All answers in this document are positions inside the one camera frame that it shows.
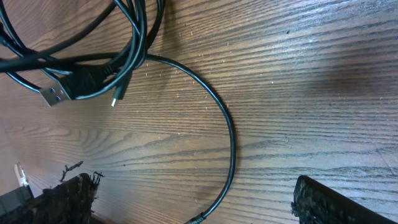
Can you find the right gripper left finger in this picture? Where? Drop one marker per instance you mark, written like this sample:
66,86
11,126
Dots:
68,202

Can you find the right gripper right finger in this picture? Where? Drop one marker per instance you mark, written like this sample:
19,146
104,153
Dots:
319,204

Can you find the black cable silver plug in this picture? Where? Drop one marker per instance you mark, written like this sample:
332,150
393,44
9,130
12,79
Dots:
231,129

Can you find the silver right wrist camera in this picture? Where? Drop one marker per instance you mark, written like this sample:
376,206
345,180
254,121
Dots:
19,196

